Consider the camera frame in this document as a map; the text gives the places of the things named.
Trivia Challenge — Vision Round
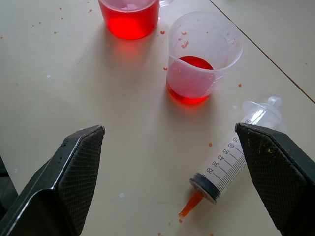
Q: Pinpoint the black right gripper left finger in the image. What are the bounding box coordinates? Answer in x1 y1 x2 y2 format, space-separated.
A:
0 124 106 236

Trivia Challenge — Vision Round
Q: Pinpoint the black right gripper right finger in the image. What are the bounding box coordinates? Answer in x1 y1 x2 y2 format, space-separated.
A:
234 122 315 236

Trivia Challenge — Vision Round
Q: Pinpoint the beaker of red liquid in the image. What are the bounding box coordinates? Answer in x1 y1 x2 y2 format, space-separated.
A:
97 0 160 40

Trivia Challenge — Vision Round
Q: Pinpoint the clear plastic syringe orange tip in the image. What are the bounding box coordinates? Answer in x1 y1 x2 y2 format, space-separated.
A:
178 96 283 218

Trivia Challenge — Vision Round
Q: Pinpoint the clear beaker with red liquid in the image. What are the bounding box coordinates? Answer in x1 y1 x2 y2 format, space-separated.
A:
166 11 244 105

